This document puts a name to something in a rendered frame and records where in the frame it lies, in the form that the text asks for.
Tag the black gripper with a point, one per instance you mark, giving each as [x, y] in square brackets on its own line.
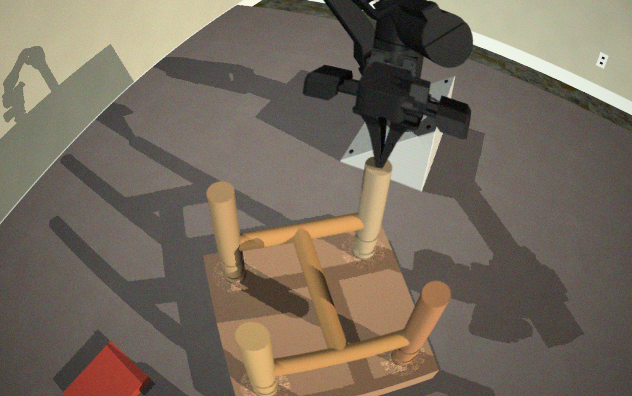
[452, 117]

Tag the tan wooden stool leg frame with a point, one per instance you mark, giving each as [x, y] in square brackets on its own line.
[253, 339]

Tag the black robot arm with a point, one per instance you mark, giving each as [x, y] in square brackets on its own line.
[384, 88]

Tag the tan wooden stool seat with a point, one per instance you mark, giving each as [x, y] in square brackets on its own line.
[371, 299]

